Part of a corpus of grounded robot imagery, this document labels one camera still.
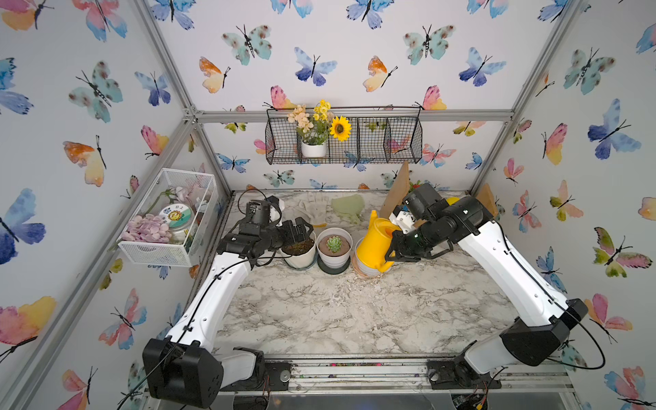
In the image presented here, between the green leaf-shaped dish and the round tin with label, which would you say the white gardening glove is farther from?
the round tin with label

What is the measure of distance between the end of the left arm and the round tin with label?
0.18 m

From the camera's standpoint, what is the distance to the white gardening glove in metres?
1.13

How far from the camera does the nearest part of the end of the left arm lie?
0.54m

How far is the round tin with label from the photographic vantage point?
2.16 ft
